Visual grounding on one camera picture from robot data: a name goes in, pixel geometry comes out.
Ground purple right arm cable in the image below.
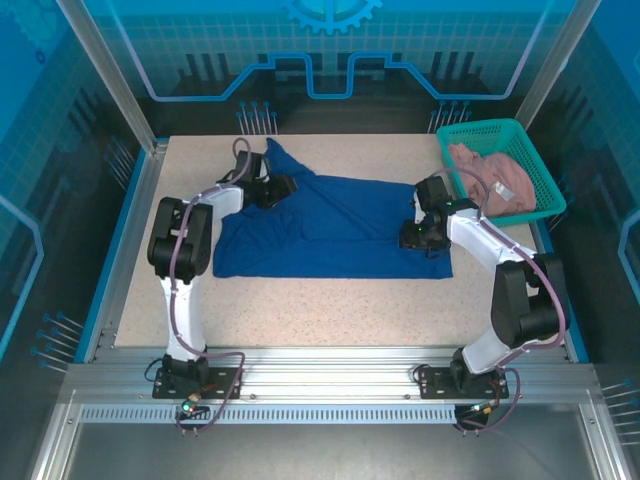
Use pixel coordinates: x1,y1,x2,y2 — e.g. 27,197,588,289
428,167,569,436

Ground pink cloth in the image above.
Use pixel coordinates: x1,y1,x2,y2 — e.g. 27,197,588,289
446,143,537,219

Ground aluminium frame post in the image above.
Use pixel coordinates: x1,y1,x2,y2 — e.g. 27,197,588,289
56,0,170,154
513,0,605,136

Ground blue printed t-shirt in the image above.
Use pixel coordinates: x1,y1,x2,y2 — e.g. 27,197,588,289
212,137,455,281

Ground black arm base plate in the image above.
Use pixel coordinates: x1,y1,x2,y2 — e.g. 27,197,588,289
417,367,511,401
152,367,245,401

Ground green plastic mesh basket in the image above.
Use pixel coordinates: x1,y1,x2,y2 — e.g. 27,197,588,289
434,118,568,232

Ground long aluminium mounting rail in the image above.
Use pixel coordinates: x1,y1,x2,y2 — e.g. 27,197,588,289
64,344,601,407

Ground slotted grey cable duct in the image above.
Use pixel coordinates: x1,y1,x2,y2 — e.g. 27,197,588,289
79,404,459,426

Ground aluminium side rail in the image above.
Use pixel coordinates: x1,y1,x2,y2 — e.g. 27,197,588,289
29,139,170,480

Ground small LED adapter board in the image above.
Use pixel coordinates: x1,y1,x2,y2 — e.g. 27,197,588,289
179,398,210,419
467,399,501,419

